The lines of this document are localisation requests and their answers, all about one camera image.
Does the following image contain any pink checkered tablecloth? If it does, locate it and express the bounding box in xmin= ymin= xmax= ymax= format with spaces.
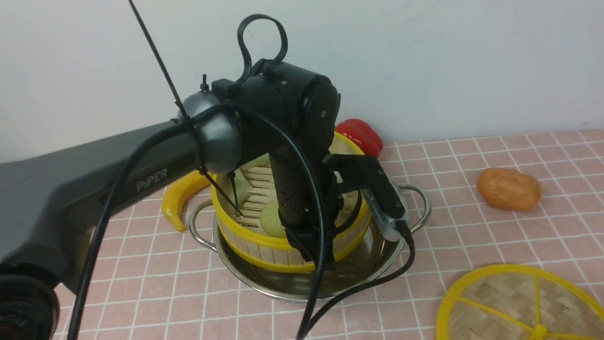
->
xmin=78 ymin=129 xmax=604 ymax=340

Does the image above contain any orange-brown toy potato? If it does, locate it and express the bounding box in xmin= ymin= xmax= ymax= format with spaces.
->
xmin=476 ymin=168 xmax=542 ymax=212

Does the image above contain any light green toy dumpling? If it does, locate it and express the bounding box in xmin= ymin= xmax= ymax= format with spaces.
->
xmin=225 ymin=169 xmax=253 ymax=207

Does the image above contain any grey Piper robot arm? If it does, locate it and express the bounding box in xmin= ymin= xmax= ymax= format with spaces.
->
xmin=0 ymin=60 xmax=340 ymax=340

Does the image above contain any pale green toy bun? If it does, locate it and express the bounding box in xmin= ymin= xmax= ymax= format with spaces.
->
xmin=260 ymin=199 xmax=286 ymax=239

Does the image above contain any yellow woven bamboo steamer lid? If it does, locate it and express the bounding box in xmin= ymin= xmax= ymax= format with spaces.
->
xmin=435 ymin=264 xmax=604 ymax=340

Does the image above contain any yellow toy banana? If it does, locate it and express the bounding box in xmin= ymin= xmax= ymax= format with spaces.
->
xmin=160 ymin=171 xmax=210 ymax=233

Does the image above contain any stainless steel two-handled pot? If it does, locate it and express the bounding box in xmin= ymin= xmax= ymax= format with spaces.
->
xmin=187 ymin=200 xmax=405 ymax=303

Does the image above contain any black cable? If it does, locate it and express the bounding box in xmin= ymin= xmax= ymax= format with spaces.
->
xmin=66 ymin=14 xmax=417 ymax=340

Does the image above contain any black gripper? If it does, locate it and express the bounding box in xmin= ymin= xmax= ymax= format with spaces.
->
xmin=269 ymin=142 xmax=344 ymax=271

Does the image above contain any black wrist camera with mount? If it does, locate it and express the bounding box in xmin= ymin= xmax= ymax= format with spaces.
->
xmin=324 ymin=153 xmax=413 ymax=244

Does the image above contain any yellow-rimmed bamboo steamer basket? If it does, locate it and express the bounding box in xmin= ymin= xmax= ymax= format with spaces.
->
xmin=211 ymin=133 xmax=371 ymax=273

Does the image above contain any red toy bell pepper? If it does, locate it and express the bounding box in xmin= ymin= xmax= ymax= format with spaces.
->
xmin=335 ymin=119 xmax=384 ymax=158

